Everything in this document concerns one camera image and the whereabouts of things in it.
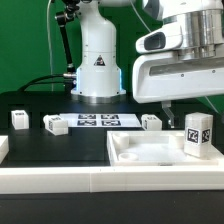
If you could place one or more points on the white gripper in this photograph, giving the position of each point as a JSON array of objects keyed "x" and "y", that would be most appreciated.
[{"x": 178, "y": 64}]

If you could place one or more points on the white square table top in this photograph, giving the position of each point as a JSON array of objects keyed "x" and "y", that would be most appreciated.
[{"x": 155, "y": 148}]

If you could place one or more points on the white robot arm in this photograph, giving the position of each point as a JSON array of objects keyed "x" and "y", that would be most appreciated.
[{"x": 98, "y": 79}]

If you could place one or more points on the white sheet with tag markers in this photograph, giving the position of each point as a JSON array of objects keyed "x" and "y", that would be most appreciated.
[{"x": 101, "y": 120}]

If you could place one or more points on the white U-shaped obstacle fence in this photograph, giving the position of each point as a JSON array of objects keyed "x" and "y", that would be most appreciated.
[{"x": 110, "y": 178}]

